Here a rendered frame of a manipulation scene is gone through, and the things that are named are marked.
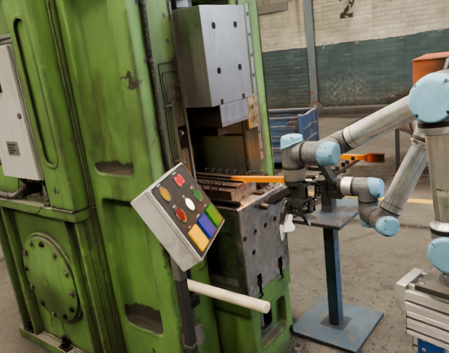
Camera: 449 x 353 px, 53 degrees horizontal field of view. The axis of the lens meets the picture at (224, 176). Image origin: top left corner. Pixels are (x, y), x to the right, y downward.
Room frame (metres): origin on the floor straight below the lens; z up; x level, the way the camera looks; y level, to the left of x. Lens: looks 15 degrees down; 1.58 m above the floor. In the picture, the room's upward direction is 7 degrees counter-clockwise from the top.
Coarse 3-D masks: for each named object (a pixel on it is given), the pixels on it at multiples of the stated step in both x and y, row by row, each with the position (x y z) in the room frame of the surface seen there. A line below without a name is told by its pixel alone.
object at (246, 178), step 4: (232, 176) 2.03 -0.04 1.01; (236, 176) 2.02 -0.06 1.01; (240, 176) 2.00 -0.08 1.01; (244, 176) 1.99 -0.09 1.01; (248, 176) 1.98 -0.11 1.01; (252, 176) 1.96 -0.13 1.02; (256, 176) 1.95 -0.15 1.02; (260, 176) 1.94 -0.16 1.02; (264, 176) 1.92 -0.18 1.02; (268, 176) 1.91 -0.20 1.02; (272, 176) 1.90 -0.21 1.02; (276, 176) 1.89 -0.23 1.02; (280, 176) 1.87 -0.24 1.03; (308, 176) 1.78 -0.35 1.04; (312, 176) 1.77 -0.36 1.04; (244, 180) 1.98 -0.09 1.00; (248, 180) 1.97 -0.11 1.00; (252, 180) 1.95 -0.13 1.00; (256, 180) 1.94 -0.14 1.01; (260, 180) 1.92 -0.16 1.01; (264, 180) 1.91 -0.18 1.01; (268, 180) 1.90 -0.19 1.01; (272, 180) 1.88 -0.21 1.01; (276, 180) 1.87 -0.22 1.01; (280, 180) 1.86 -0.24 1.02
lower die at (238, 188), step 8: (200, 176) 2.14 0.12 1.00; (200, 184) 2.07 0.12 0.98; (208, 184) 2.04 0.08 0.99; (216, 184) 2.00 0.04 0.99; (224, 184) 1.99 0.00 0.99; (232, 184) 1.97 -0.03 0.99; (240, 184) 1.96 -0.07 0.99; (248, 184) 2.00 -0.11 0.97; (208, 192) 1.98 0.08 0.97; (216, 192) 1.95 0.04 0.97; (224, 192) 1.92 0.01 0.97; (232, 192) 1.91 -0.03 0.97; (240, 192) 1.95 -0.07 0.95; (248, 192) 2.00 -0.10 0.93; (240, 200) 1.95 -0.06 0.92
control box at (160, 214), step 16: (176, 176) 1.52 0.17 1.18; (192, 176) 1.63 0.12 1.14; (144, 192) 1.33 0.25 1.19; (160, 192) 1.37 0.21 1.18; (176, 192) 1.45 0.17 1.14; (192, 192) 1.55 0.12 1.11; (144, 208) 1.33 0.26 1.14; (160, 208) 1.31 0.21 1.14; (176, 208) 1.37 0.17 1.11; (160, 224) 1.31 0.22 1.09; (176, 224) 1.31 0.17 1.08; (192, 224) 1.39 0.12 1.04; (160, 240) 1.32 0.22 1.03; (176, 240) 1.30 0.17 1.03; (192, 240) 1.32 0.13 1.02; (176, 256) 1.31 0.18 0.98; (192, 256) 1.29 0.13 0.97
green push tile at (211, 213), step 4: (208, 208) 1.55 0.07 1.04; (212, 208) 1.57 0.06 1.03; (208, 212) 1.52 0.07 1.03; (212, 212) 1.55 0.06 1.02; (216, 212) 1.58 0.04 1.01; (208, 216) 1.52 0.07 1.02; (212, 216) 1.53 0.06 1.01; (216, 216) 1.55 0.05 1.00; (220, 216) 1.58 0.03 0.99; (212, 220) 1.51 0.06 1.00; (216, 220) 1.54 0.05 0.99; (220, 220) 1.56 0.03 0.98; (216, 224) 1.51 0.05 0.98
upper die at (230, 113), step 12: (192, 108) 2.00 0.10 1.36; (204, 108) 1.95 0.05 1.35; (216, 108) 1.91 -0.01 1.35; (228, 108) 1.94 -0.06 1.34; (240, 108) 2.01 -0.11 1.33; (192, 120) 2.00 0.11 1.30; (204, 120) 1.96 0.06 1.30; (216, 120) 1.91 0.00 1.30; (228, 120) 1.93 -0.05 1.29; (240, 120) 2.00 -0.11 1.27
